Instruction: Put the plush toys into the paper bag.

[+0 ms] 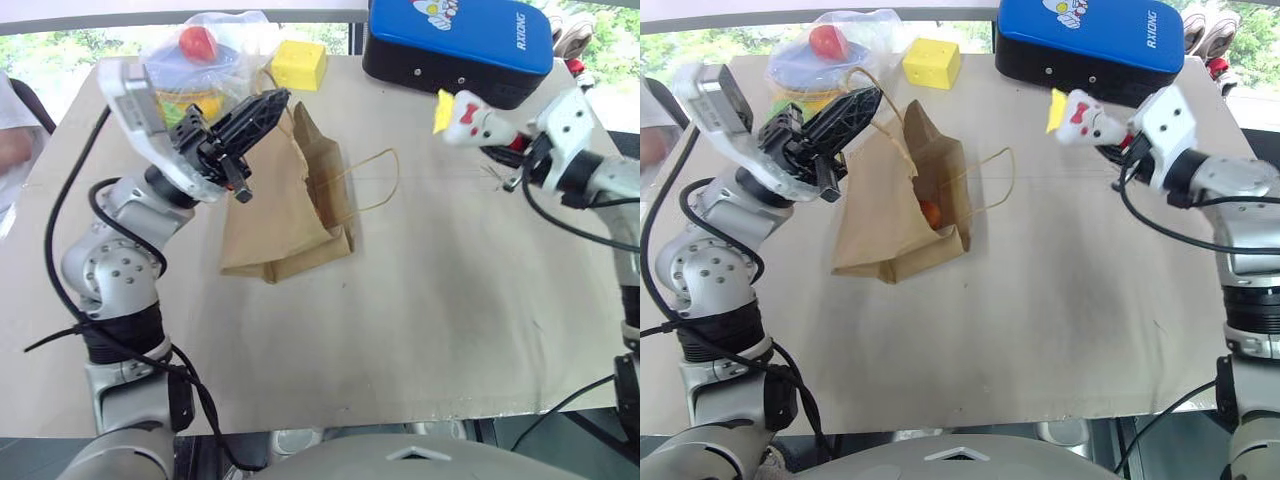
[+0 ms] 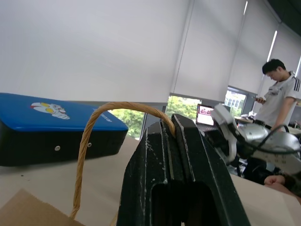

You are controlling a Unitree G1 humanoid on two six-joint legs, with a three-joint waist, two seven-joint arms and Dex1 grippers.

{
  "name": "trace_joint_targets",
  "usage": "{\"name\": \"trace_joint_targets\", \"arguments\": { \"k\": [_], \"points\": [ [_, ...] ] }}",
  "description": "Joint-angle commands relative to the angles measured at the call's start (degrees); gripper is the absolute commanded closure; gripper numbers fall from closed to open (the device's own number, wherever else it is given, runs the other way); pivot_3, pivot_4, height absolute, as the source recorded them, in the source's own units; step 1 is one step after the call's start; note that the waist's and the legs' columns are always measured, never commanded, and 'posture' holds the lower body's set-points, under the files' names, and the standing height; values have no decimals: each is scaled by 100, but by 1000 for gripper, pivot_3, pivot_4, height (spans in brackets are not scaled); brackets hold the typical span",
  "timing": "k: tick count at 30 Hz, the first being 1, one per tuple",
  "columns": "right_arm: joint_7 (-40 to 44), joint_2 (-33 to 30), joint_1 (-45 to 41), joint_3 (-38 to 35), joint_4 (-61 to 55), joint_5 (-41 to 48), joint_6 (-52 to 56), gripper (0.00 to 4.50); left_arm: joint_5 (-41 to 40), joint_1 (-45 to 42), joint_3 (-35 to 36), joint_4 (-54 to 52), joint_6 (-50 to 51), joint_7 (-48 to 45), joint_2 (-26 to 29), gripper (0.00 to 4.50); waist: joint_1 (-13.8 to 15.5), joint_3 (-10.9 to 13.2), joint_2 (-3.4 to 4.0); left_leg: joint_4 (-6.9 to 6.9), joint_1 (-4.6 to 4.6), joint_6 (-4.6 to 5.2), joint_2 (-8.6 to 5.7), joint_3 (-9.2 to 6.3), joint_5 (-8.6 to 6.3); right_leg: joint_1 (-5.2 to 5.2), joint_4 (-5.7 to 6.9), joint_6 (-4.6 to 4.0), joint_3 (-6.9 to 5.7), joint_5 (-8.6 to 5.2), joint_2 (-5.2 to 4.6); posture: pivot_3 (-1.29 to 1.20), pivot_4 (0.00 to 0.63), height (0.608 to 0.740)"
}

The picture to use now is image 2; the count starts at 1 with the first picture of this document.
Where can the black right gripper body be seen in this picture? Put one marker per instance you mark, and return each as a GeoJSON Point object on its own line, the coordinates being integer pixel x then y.
{"type": "Point", "coordinates": [217, 143]}

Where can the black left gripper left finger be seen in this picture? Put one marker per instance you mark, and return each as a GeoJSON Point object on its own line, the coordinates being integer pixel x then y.
{"type": "Point", "coordinates": [143, 164]}

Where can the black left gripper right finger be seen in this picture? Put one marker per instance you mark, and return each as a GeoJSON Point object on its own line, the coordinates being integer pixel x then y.
{"type": "Point", "coordinates": [207, 169]}

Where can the laptop screen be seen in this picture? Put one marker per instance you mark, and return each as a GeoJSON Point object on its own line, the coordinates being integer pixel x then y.
{"type": "Point", "coordinates": [205, 116]}

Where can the black mobile phone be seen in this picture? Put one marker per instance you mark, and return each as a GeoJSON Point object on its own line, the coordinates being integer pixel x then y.
{"type": "Point", "coordinates": [259, 99]}

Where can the person in white shirt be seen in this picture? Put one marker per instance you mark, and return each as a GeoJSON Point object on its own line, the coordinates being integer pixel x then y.
{"type": "Point", "coordinates": [279, 99]}

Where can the white roller blind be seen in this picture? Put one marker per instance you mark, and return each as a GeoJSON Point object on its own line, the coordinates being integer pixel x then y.
{"type": "Point", "coordinates": [94, 47]}
{"type": "Point", "coordinates": [251, 56]}
{"type": "Point", "coordinates": [207, 47]}

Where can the blue box with cartoon print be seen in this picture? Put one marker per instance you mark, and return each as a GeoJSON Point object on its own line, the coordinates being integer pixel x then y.
{"type": "Point", "coordinates": [61, 120]}

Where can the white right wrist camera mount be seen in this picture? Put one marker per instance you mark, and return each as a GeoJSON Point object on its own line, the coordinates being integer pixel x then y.
{"type": "Point", "coordinates": [223, 117]}

